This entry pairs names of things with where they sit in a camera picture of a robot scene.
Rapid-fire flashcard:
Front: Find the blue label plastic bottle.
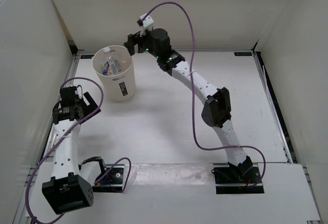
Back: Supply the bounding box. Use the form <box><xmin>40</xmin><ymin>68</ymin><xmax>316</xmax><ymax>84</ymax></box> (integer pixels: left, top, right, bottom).
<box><xmin>101</xmin><ymin>61</ymin><xmax>110</xmax><ymax>76</ymax></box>

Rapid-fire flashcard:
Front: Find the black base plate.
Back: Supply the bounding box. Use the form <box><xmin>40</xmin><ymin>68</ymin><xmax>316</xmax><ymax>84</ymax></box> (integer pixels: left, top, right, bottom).
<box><xmin>93</xmin><ymin>164</ymin><xmax>126</xmax><ymax>193</ymax></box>
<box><xmin>211</xmin><ymin>166</ymin><xmax>264</xmax><ymax>195</ymax></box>

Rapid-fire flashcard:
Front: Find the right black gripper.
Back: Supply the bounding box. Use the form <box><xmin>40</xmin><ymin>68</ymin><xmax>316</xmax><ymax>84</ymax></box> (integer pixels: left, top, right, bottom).
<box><xmin>125</xmin><ymin>27</ymin><xmax>162</xmax><ymax>59</ymax></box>

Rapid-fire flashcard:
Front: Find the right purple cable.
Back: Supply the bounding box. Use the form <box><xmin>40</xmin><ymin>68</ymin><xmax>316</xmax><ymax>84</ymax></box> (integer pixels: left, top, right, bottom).
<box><xmin>140</xmin><ymin>2</ymin><xmax>267</xmax><ymax>189</ymax></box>

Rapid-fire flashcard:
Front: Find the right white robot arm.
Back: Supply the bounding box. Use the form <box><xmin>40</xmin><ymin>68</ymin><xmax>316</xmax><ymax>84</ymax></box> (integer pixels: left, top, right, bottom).
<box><xmin>124</xmin><ymin>29</ymin><xmax>253</xmax><ymax>183</ymax></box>

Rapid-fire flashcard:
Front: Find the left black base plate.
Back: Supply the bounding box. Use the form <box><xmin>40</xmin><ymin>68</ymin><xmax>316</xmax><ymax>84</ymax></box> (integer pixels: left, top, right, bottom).
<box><xmin>93</xmin><ymin>164</ymin><xmax>126</xmax><ymax>193</ymax></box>

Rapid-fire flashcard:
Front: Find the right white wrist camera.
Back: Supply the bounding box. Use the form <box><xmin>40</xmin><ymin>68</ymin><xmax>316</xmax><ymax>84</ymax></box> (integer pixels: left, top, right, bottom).
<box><xmin>137</xmin><ymin>14</ymin><xmax>154</xmax><ymax>37</ymax></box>

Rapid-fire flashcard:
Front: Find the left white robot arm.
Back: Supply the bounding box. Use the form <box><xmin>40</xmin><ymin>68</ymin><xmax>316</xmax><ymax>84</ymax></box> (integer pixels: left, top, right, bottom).
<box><xmin>42</xmin><ymin>86</ymin><xmax>108</xmax><ymax>215</ymax></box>

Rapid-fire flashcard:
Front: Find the clear bottle red white label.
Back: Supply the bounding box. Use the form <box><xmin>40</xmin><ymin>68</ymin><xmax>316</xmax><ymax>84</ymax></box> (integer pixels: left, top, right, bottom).
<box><xmin>105</xmin><ymin>57</ymin><xmax>122</xmax><ymax>76</ymax></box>

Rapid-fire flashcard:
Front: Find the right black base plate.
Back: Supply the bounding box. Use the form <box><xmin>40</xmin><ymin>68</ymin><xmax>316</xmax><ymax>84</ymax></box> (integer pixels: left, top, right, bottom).
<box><xmin>211</xmin><ymin>166</ymin><xmax>264</xmax><ymax>195</ymax></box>

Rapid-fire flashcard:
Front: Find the clear bottle blue cap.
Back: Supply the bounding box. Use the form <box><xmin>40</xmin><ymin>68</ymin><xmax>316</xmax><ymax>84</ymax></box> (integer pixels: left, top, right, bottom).
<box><xmin>104</xmin><ymin>47</ymin><xmax>128</xmax><ymax>63</ymax></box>

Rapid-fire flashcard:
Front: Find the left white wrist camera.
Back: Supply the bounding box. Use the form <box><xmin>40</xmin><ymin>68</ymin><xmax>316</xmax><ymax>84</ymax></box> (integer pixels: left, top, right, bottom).
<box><xmin>76</xmin><ymin>85</ymin><xmax>83</xmax><ymax>99</ymax></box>

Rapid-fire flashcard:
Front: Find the white plastic bin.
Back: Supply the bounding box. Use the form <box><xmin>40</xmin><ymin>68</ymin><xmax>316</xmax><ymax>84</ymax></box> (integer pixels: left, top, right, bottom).
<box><xmin>92</xmin><ymin>46</ymin><xmax>136</xmax><ymax>102</ymax></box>

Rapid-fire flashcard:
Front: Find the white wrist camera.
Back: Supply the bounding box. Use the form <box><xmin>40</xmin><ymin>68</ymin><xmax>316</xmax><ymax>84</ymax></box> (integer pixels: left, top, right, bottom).
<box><xmin>137</xmin><ymin>14</ymin><xmax>154</xmax><ymax>37</ymax></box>
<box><xmin>76</xmin><ymin>85</ymin><xmax>83</xmax><ymax>99</ymax></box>

